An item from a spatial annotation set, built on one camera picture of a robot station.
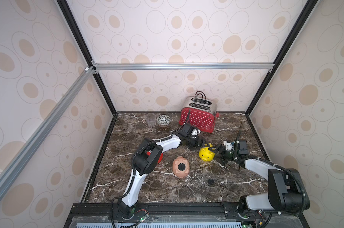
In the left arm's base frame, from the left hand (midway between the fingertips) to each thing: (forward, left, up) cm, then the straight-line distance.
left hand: (210, 147), depth 88 cm
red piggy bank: (-5, +31, -7) cm, 32 cm away
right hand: (-2, -4, -3) cm, 5 cm away
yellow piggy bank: (-4, +3, -2) cm, 6 cm away
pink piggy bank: (-12, +18, -2) cm, 22 cm away
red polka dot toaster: (+22, +4, +7) cm, 23 cm away
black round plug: (-18, 0, -9) cm, 20 cm away
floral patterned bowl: (+29, +31, -8) cm, 44 cm away
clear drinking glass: (+29, +41, -7) cm, 51 cm away
